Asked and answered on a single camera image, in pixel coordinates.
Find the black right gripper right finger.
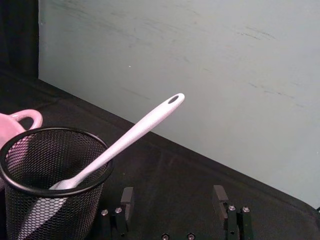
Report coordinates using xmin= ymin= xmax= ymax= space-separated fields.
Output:
xmin=211 ymin=185 xmax=254 ymax=240

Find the pink ceramic pot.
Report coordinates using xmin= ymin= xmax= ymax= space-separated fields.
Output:
xmin=0 ymin=109 xmax=44 ymax=190

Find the black curtain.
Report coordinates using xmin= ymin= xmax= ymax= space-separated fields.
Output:
xmin=0 ymin=0 xmax=40 ymax=79

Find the black mesh utensil holder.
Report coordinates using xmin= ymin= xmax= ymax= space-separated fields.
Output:
xmin=0 ymin=126 xmax=116 ymax=240

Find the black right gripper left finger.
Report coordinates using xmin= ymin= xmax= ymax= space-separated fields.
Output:
xmin=99 ymin=186 xmax=136 ymax=240

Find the white plastic spoon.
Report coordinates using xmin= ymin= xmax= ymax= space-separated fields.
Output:
xmin=17 ymin=93 xmax=186 ymax=240

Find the black table cloth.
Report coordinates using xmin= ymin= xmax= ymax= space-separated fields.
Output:
xmin=0 ymin=68 xmax=320 ymax=240

